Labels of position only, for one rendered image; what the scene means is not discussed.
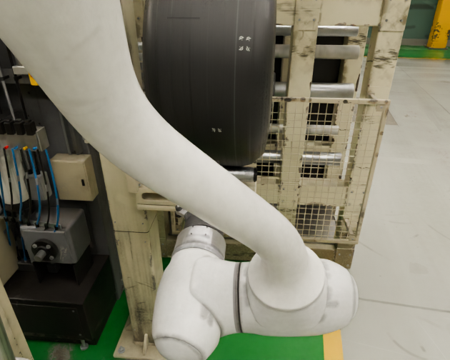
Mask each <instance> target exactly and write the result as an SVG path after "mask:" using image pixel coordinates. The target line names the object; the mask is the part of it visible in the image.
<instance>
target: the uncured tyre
mask: <svg viewBox="0 0 450 360"><path fill-rule="evenodd" d="M167 17H200V19H168V18H167ZM238 34H252V49H251V54H238V53H237V47H238ZM275 46H276V0H146V1H145V6H144V20H143V34H142V56H143V72H144V87H145V94H146V98H147V99H148V100H149V102H150V103H151V105H152V106H153V107H154V108H155V109H156V111H157V112H158V113H159V114H160V115H161V117H162V118H163V119H164V120H165V121H166V122H167V123H168V124H170V125H171V126H172V127H173V128H174V129H175V130H176V131H178V132H179V133H180V134H181V135H182V136H183V137H184V138H186V139H187V140H189V141H190V142H191V143H192V144H193V145H194V146H196V147H197V148H198V149H200V150H201V151H203V152H204V153H205V154H206V155H207V156H209V157H210V158H211V159H213V160H214V161H219V165H220V166H246V165H249V164H252V163H254V162H255V161H256V160H257V159H258V158H259V157H260V156H262V155H263V154H264V152H265V148H266V143H267V139H268V136H269V127H270V121H271V105H272V94H273V83H274V60H275ZM210 126H223V134H211V130H210Z"/></svg>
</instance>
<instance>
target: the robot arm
mask: <svg viewBox="0 0 450 360"><path fill-rule="evenodd" d="M0 39H1V40H2V41H3V42H4V43H5V44H6V46H7V47H8V48H9V50H10V51H11V52H12V53H13V55H14V56H15V57H16V58H17V59H18V60H19V62H20V63H21V64H22V65H23V67H24V68H25V69H26V70H27V71H28V72H29V74H30V75H31V76H32V77H33V79H34V80H35V81H36V82H37V84H38V85H39V86H40V87H41V89H42V90H43V91H44V93H45V94H46V95H47V96H48V97H49V98H50V100H51V101H52V102H53V103H54V105H55V106H56V107H57V109H58V110H59V111H60V112H61V113H62V114H63V115H64V117H65V118H66V119H67V120H68V122H69V123H70V124H71V125H72V126H73V127H74V128H75V129H76V130H77V131H78V132H79V133H80V134H81V135H82V136H83V137H84V138H85V139H86V140H87V141H88V142H89V143H90V144H91V145H92V146H93V147H94V148H95V149H96V150H97V151H98V152H99V153H100V154H102V155H103V156H104V157H105V158H106V159H108V160H109V161H110V162H111V163H112V164H114V165H115V166H117V167H118V168H119V169H121V170H122V171H123V172H125V173H126V174H128V175H129V176H130V177H132V178H133V179H135V180H137V181H138V182H139V183H141V184H143V185H144V186H146V187H148V188H149V189H151V190H152V191H155V192H156V193H158V194H159V195H161V196H163V197H164V198H166V199H168V200H169V201H171V202H173V203H175V204H176V206H175V209H176V217H178V218H180V217H184V218H185V219H184V221H185V224H184V229H183V230H182V231H181V232H180V233H179V235H178V236H177V240H176V244H175V247H174V251H173V253H172V255H171V261H170V263H169V265H168V266H167V267H166V269H165V271H164V273H163V276H162V278H161V281H160V284H159V287H158V291H157V294H156V300H155V304H154V313H153V319H152V337H153V340H154V343H155V345H156V348H157V350H158V352H159V353H160V354H161V355H162V356H163V357H164V358H165V359H168V360H206V359H207V358H208V357H209V356H210V355H211V353H212V352H213V351H214V349H215V348H216V347H217V345H218V343H219V339H220V337H223V336H227V335H229V334H236V333H248V334H258V335H262V336H318V335H322V334H328V333H331V332H333V331H337V330H339V329H342V328H344V327H345V326H347V325H348V324H349V323H350V321H351V320H352V319H353V318H354V317H355V315H356V312H357V309H358V303H359V295H358V289H357V285H356V282H355V280H354V278H353V276H352V275H351V274H350V273H349V272H348V270H347V269H345V268H344V267H342V266H341V265H339V264H337V263H335V262H333V261H330V260H328V259H320V258H319V257H318V256H317V255H316V254H315V253H314V252H313V251H312V250H311V249H309V248H308V247H306V246H305V245H304V242H303V240H302V238H301V237H300V235H299V233H298V231H297V230H296V229H295V228H294V226H293V225H292V224H291V223H290V222H289V220H288V219H287V218H285V217H284V216H283V215H282V214H281V213H280V212H279V211H277V210H276V209H275V208H274V207H273V206H272V205H271V204H269V203H268V202H267V201H265V200H264V199H262V198H261V197H260V196H259V195H258V194H256V193H255V192H254V191H252V190H251V189H250V188H249V187H247V186H246V185H245V184H243V183H242V182H241V181H239V180H238V179H237V178H236V177H235V176H233V175H232V174H230V173H229V172H228V171H227V170H226V169H224V168H223V167H222V166H220V165H219V161H214V160H213V159H211V158H210V157H209V156H207V155H206V154H205V153H204V152H203V151H201V150H200V149H198V148H197V147H196V146H194V145H193V144H192V143H191V142H190V141H189V140H187V139H186V138H184V137H183V136H182V135H181V134H180V133H179V132H178V131H176V130H175V129H174V128H173V127H172V126H171V125H170V124H168V123H167V122H166V121H165V120H164V119H163V118H162V117H161V115H160V114H159V113H158V112H157V111H156V109H155V108H154V107H153V106H152V105H151V103H150V102H149V100H148V99H147V98H146V96H145V95H144V93H143V91H142V90H141V87H140V85H139V83H138V80H137V78H136V74H135V72H134V68H133V66H132V62H131V57H130V53H129V47H128V42H127V38H126V31H125V26H124V19H123V15H122V10H121V3H120V0H0ZM224 233H225V234H227V235H229V236H230V237H232V238H234V239H236V240H237V241H239V242H241V243H242V244H244V245H245V246H247V247H249V248H250V249H251V250H253V251H255V252H256V254H255V255H254V257H253V258H252V260H251V261H250V262H232V261H224V258H225V251H226V242H225V240H224ZM0 360H30V359H25V358H21V357H16V356H14V353H13V350H12V348H11V344H10V342H9V338H8V336H7V333H6V330H5V328H4V324H3V321H2V319H1V316H0Z"/></svg>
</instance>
